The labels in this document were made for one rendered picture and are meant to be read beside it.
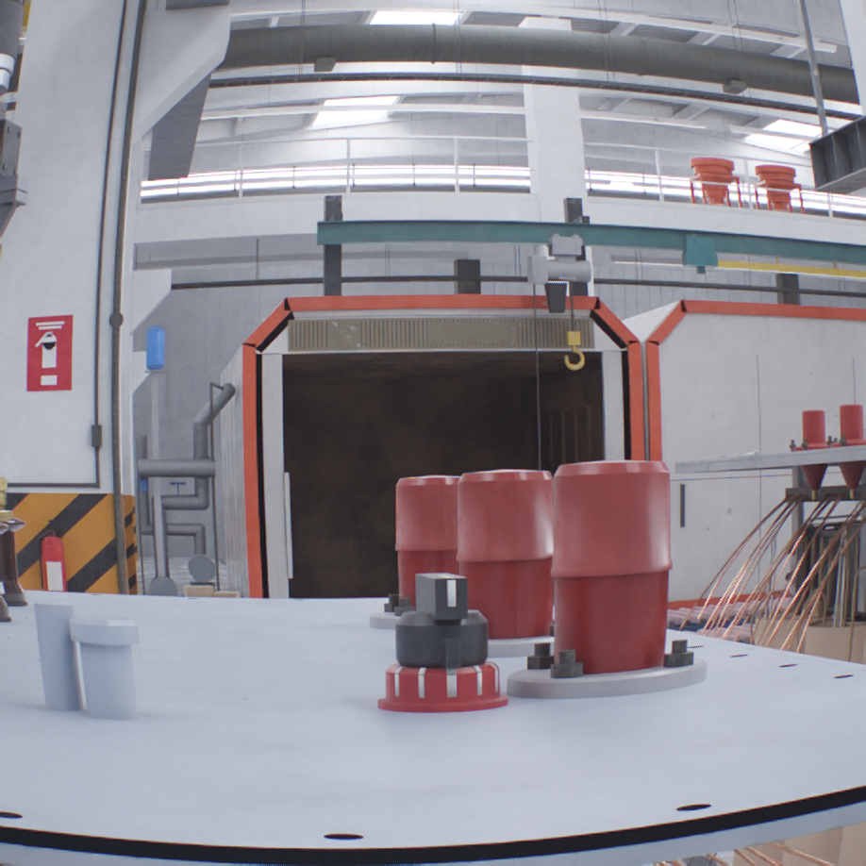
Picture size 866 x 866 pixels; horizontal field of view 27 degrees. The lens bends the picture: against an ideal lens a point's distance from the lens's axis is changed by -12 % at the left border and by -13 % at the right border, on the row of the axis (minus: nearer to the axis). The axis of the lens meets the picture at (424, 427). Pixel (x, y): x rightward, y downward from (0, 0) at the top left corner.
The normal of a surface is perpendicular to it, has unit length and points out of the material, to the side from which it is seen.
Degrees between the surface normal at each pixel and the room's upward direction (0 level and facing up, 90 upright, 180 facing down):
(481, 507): 89
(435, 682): 88
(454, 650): 90
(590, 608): 90
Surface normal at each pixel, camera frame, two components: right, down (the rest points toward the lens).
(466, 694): 0.41, -0.07
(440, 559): 0.10, -0.03
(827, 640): -0.86, 0.00
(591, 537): -0.47, -0.04
